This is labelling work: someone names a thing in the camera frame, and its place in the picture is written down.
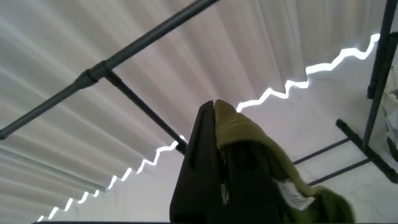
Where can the black clothes rack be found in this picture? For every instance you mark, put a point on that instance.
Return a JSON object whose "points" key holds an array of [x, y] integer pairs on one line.
{"points": [[93, 73]]}

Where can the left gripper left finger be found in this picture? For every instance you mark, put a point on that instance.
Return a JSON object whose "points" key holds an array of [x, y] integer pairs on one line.
{"points": [[199, 161]]}

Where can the green printed shirt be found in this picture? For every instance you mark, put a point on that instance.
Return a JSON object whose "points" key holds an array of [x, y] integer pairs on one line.
{"points": [[233, 127]]}

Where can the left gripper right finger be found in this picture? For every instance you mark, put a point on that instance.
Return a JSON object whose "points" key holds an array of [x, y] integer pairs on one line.
{"points": [[248, 186]]}

